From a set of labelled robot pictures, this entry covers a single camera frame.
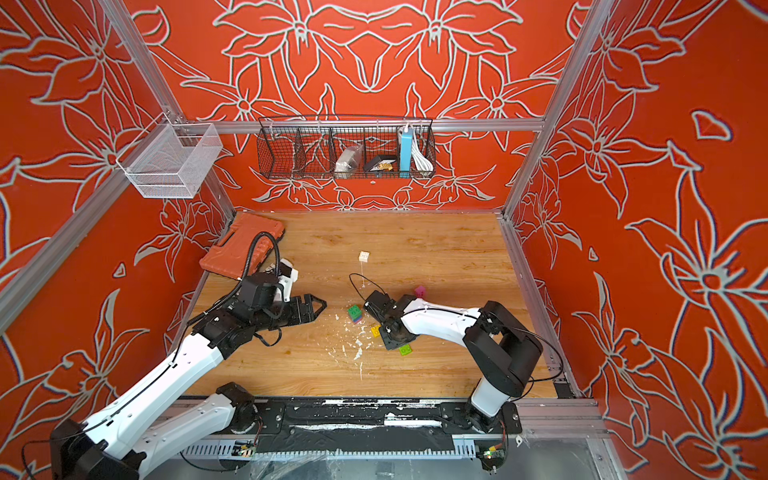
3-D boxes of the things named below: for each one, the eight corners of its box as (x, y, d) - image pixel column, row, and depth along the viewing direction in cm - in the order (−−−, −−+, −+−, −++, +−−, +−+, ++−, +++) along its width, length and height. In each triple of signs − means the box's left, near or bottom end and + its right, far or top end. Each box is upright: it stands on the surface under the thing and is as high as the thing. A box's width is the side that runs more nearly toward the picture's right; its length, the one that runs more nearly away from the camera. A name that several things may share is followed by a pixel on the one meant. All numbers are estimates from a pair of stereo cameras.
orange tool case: (204, 271, 103) (197, 263, 99) (246, 220, 119) (241, 210, 115) (250, 284, 100) (245, 275, 95) (287, 229, 116) (283, 220, 112)
